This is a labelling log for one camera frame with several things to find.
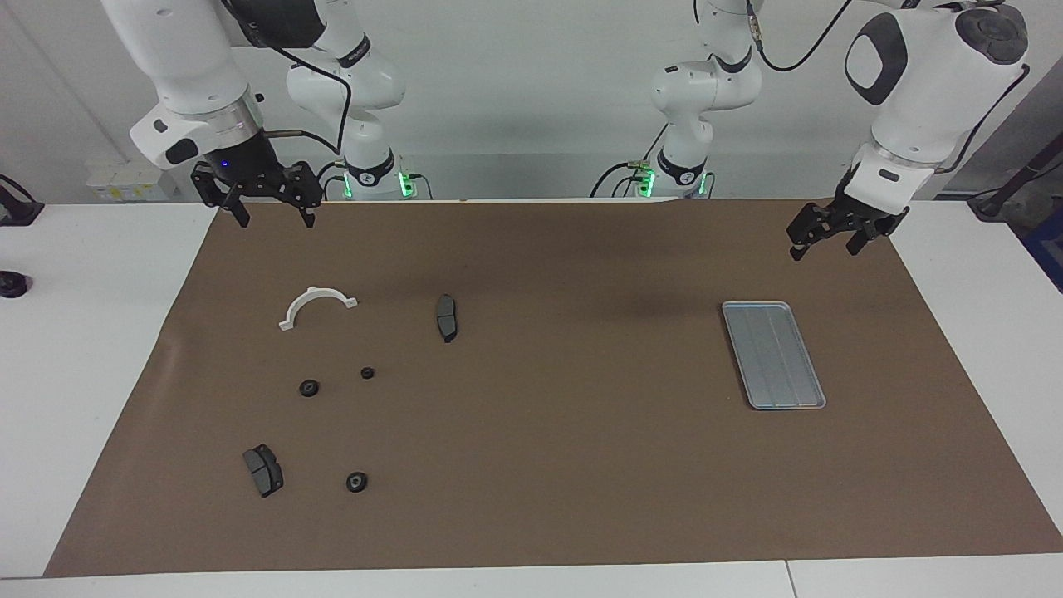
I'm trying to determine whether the brown table mat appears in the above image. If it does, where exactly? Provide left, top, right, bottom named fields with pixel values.
left=43, top=198, right=1063, bottom=578

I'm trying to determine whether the black stand foot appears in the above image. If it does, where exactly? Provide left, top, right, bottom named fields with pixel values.
left=967, top=137, right=1063, bottom=221

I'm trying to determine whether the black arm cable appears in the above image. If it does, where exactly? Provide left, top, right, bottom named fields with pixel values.
left=743, top=0, right=1032, bottom=175
left=220, top=0, right=354, bottom=159

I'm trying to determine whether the silver metal tray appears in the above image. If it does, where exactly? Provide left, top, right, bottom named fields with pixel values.
left=721, top=301, right=827, bottom=411

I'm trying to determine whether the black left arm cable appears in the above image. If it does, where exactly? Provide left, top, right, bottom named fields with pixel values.
left=743, top=0, right=1032, bottom=175

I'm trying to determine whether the blue crate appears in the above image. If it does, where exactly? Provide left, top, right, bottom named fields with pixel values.
left=1023, top=224, right=1063, bottom=292

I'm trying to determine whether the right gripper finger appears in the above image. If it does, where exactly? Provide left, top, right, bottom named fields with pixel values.
left=192, top=161, right=252, bottom=229
left=279, top=161, right=324, bottom=229

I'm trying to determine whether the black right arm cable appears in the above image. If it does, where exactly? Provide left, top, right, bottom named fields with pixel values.
left=220, top=0, right=354, bottom=159

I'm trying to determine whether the wide grey brake pad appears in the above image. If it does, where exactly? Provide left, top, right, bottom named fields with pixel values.
left=242, top=444, right=285, bottom=498

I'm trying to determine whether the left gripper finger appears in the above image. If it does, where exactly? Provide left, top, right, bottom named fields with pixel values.
left=845, top=216, right=900, bottom=257
left=786, top=202, right=842, bottom=262

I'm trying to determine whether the black base cable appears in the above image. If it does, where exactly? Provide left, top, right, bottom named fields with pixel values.
left=590, top=125, right=669, bottom=199
left=309, top=158, right=345, bottom=202

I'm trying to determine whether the white curved plastic bracket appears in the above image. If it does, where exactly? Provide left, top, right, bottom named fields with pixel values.
left=278, top=286, right=359, bottom=331

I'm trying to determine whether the black table clamp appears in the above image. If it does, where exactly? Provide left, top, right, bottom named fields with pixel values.
left=0, top=174, right=44, bottom=227

